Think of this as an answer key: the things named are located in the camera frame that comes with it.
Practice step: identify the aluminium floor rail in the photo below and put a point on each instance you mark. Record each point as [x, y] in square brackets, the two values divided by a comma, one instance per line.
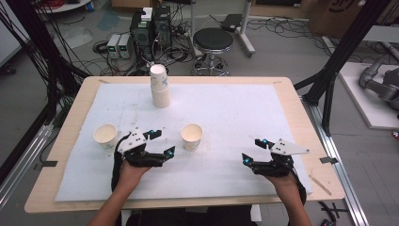
[25, 160]
[338, 163]

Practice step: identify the person's dark lap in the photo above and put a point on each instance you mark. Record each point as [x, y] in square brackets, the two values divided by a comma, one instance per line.
[188, 218]

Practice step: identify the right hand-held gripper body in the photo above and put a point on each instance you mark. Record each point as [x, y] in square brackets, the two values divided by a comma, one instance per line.
[276, 166]

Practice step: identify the black computer tower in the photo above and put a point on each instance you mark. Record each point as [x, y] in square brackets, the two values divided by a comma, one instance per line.
[162, 28]
[141, 34]

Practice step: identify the white paper table cover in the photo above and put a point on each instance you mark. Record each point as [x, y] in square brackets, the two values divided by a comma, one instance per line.
[226, 119]

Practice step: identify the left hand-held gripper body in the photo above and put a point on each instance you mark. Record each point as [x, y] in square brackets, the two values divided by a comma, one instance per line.
[141, 157]

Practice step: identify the stack of white paper cups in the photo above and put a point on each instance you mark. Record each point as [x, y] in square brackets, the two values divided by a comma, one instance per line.
[161, 94]

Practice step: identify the black tape strip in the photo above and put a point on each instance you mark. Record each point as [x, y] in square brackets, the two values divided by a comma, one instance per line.
[328, 160]
[47, 164]

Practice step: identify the white floral paper cup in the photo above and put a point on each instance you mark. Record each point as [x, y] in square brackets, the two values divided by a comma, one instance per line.
[191, 135]
[105, 135]

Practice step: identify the person's right hand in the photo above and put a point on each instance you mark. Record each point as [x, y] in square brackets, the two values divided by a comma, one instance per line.
[286, 186]

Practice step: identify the white floor board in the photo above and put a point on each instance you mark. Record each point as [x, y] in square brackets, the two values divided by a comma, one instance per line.
[370, 103]

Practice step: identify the small white box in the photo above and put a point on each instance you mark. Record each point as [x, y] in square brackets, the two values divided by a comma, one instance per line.
[146, 14]

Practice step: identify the wooden table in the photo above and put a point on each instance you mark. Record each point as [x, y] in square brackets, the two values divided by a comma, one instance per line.
[299, 125]

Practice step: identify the black metal frame post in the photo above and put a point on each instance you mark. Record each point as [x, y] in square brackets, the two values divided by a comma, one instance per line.
[345, 50]

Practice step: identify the person's left hand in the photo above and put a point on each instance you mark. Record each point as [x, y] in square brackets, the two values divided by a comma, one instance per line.
[130, 177]

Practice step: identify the grey bench power supply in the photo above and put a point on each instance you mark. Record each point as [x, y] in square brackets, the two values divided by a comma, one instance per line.
[125, 45]
[113, 45]

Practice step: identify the flat black device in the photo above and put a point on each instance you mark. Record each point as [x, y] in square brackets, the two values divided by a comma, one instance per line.
[232, 22]

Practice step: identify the black round stool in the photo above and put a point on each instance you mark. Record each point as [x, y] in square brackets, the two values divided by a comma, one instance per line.
[213, 39]

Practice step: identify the printed cardboard box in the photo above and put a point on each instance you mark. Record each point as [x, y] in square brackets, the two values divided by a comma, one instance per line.
[332, 19]

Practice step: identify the white-legged wooden desk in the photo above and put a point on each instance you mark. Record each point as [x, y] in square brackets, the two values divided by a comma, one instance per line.
[246, 31]

